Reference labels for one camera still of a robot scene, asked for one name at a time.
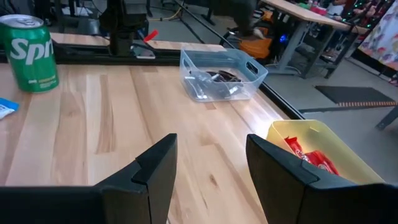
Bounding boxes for grey metal bracket plate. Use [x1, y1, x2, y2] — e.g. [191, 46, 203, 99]
[132, 45, 156, 60]

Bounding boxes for clear plastic bin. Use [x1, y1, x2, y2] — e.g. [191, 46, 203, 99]
[179, 47, 269, 103]

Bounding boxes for orange bag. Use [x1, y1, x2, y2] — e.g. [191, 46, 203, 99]
[238, 36, 274, 60]

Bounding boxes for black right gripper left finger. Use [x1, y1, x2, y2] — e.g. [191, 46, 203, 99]
[0, 133, 179, 224]

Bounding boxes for black floor mat orange stripe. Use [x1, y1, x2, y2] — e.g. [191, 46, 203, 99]
[314, 85, 398, 108]

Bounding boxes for wooden desk grey legs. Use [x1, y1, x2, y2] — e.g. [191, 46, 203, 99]
[260, 0, 371, 79]

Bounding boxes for white floral cloth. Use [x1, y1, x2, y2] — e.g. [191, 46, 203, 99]
[357, 0, 398, 72]

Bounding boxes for white blue Hershey's cookies bar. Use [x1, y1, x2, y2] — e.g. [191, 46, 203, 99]
[0, 98, 20, 121]

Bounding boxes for neighbouring wooden table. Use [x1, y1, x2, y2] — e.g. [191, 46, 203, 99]
[49, 32, 227, 53]

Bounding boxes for dark candy wrapper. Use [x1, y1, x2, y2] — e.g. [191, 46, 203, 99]
[205, 70, 244, 84]

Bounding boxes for green Sprite can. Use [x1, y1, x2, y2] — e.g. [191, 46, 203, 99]
[0, 14, 60, 93]

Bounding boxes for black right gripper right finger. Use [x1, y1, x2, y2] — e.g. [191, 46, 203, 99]
[245, 133, 398, 224]

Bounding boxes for red lever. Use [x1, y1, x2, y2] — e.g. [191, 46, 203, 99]
[142, 29, 160, 43]

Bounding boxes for yellow plastic bin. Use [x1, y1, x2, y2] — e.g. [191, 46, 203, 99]
[266, 119, 386, 186]

